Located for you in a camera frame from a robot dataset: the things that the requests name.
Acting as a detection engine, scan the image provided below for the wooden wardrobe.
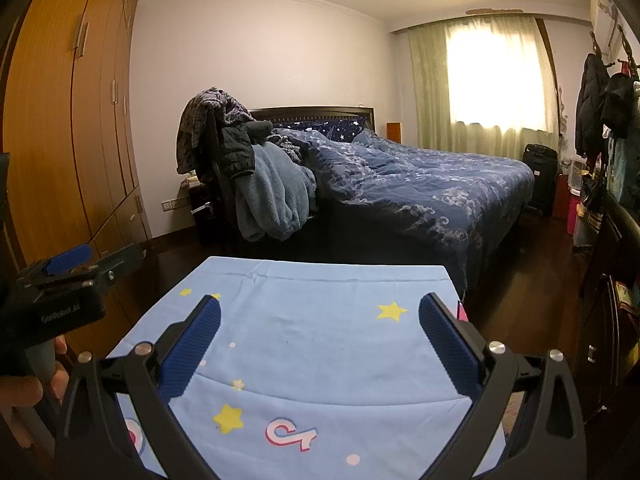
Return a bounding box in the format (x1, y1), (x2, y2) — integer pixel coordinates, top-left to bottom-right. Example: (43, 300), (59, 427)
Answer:
(0, 0), (153, 301)

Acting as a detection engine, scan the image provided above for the black padded jacket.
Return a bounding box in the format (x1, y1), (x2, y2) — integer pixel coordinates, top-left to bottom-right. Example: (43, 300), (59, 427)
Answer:
(220, 120), (275, 177)

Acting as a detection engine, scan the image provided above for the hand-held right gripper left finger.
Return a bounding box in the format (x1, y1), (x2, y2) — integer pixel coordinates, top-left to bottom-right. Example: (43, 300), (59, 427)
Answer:
(54, 294), (223, 480)

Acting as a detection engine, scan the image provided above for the dark wooden bed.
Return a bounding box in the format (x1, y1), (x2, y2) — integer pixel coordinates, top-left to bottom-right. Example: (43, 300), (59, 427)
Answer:
(248, 106), (536, 301)

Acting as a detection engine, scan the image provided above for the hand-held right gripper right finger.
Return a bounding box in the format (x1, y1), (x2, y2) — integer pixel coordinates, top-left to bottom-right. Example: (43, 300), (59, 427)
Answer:
(417, 292), (587, 480)

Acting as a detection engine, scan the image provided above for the blue printed tablecloth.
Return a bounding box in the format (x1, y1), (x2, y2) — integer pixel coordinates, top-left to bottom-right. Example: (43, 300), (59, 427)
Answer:
(102, 256), (501, 480)

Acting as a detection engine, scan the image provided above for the pale green curtain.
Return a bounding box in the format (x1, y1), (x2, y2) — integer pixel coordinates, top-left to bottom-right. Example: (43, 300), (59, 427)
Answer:
(407, 14), (558, 151)

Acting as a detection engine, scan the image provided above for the red box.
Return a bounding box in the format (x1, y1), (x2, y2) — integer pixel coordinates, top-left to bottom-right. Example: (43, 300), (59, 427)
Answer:
(565, 180), (583, 236)

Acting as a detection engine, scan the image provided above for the black hanging garment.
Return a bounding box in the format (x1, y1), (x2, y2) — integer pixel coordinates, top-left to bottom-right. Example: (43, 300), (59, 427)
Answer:
(599, 72), (636, 140)

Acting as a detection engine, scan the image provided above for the grey patterned garment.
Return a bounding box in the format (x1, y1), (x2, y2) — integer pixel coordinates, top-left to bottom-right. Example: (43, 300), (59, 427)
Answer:
(176, 87), (257, 175)

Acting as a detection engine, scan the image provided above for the blue star pillow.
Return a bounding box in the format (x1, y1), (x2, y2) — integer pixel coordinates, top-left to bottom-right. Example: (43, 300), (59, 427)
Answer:
(274, 116), (366, 143)

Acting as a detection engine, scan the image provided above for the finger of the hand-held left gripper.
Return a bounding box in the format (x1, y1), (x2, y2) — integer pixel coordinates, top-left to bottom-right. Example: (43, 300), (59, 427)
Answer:
(17, 243), (98, 283)
(75, 243), (149, 286)

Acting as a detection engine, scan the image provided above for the black suitcase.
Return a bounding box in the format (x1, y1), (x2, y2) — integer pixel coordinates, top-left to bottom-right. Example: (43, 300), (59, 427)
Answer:
(522, 143), (558, 217)

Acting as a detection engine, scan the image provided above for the dark wooden dresser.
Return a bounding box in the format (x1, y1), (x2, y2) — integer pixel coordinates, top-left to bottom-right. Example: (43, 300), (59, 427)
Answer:
(575, 195), (640, 421)

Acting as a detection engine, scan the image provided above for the dark nightstand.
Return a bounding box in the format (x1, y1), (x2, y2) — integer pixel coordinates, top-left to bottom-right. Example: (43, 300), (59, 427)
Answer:
(187, 180), (221, 248)

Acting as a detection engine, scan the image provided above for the black hanging coat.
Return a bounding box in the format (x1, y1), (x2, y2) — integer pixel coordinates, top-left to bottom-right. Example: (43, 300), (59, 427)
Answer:
(574, 54), (611, 158)

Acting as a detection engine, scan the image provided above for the person's left hand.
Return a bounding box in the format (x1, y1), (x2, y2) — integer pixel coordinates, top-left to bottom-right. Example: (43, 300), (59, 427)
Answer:
(0, 335), (69, 409)

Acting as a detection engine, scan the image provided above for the teal hanging bag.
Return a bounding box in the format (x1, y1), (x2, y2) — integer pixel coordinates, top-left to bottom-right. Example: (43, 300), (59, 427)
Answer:
(607, 137), (631, 196)

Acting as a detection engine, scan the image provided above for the blue patterned duvet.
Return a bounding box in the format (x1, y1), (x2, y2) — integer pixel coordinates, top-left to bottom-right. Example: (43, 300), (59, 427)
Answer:
(270, 127), (536, 296)

